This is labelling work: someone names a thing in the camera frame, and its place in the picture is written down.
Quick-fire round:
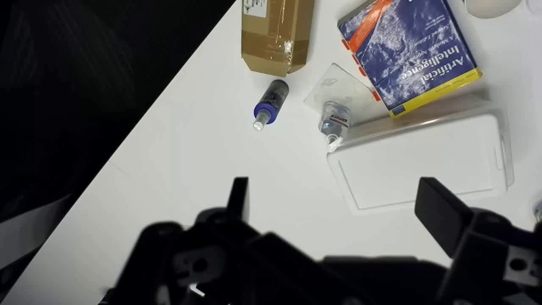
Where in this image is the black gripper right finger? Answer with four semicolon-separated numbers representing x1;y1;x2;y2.
414;176;474;257

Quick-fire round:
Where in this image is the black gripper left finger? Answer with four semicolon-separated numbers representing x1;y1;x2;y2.
226;176;248;218

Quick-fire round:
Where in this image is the white paper cup near book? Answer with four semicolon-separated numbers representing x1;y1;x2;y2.
463;0;521;18

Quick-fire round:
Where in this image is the clear plastic container with lid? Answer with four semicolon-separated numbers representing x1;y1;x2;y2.
326;96;514;211

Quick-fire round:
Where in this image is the blue spray bottle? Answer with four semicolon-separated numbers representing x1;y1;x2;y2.
252;79;289;130

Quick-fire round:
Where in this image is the brown cardboard package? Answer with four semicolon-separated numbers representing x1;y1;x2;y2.
240;0;314;76

